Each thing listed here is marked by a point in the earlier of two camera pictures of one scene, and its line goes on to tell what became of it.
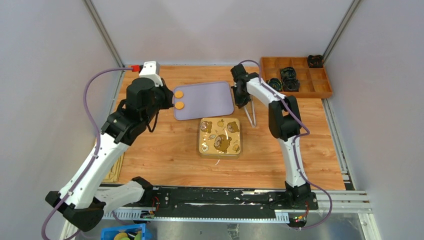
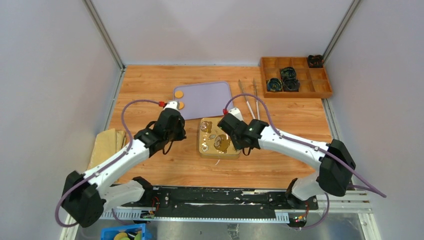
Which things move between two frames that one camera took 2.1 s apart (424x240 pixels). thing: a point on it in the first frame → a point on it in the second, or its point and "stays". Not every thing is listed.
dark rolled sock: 315,61 stays
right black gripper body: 241,97 → 237,145
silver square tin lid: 219,138 stays
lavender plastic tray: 204,100 stays
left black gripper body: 162,101 → 177,134
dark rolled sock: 276,83 stays
